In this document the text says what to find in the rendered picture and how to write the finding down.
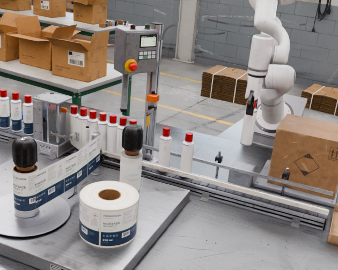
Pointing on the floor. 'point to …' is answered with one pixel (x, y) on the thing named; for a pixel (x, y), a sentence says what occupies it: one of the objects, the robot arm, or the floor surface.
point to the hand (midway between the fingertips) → (251, 109)
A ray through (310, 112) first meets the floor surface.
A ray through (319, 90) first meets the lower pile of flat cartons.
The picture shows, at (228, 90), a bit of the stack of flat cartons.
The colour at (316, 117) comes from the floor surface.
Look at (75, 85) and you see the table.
